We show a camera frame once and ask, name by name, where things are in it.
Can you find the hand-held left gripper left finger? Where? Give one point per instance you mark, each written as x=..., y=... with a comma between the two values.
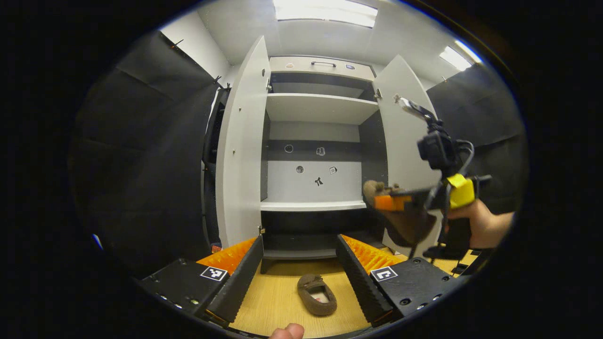
x=238, y=282

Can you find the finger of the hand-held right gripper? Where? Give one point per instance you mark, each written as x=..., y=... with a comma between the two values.
x=391, y=202

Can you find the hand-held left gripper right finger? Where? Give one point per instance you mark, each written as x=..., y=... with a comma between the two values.
x=360, y=282

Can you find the brown fuzzy shoe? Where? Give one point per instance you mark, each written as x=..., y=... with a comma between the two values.
x=316, y=295
x=410, y=226

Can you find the grey shoe cabinet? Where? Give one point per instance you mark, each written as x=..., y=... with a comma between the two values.
x=320, y=108

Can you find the grey cabinet drawer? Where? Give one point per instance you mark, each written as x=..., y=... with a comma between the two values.
x=301, y=66

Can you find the small ceiling light panel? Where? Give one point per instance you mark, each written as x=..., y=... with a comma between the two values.
x=459, y=55

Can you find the white paper sheet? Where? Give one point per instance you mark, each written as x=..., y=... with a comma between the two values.
x=96, y=241

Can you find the large ceiling light panel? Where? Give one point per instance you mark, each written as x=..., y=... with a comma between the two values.
x=325, y=12

